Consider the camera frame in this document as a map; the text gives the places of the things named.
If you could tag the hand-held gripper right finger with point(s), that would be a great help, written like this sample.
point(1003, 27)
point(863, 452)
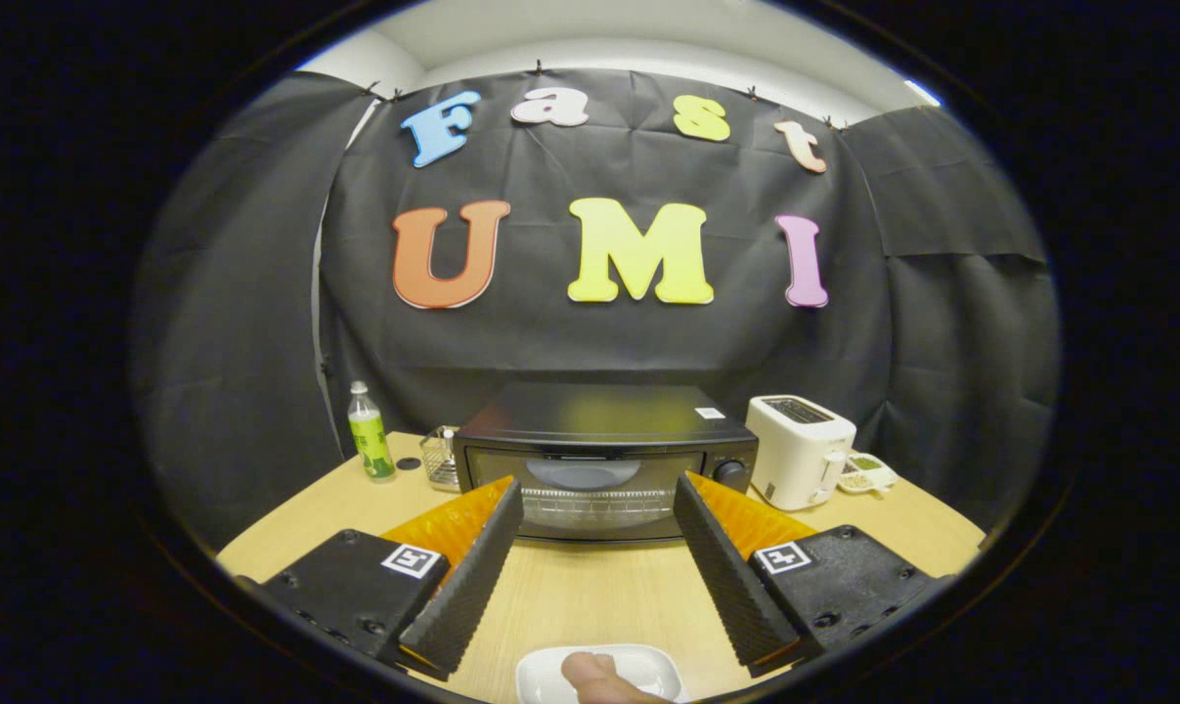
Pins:
point(731, 577)

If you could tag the white divided snack dish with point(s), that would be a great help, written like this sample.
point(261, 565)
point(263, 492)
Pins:
point(865, 473)

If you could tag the white plate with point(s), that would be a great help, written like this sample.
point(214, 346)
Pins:
point(541, 675)

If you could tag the white pop-up toaster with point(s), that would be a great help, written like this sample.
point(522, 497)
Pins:
point(795, 455)

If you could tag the black toaster oven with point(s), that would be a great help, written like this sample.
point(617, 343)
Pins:
point(599, 411)

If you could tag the green label plastic bottle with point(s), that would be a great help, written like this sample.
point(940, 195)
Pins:
point(371, 440)

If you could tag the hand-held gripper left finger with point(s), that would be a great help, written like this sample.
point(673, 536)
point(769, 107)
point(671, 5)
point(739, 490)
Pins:
point(467, 582)

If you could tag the ceiling light panel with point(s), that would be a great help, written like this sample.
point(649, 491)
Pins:
point(923, 93)

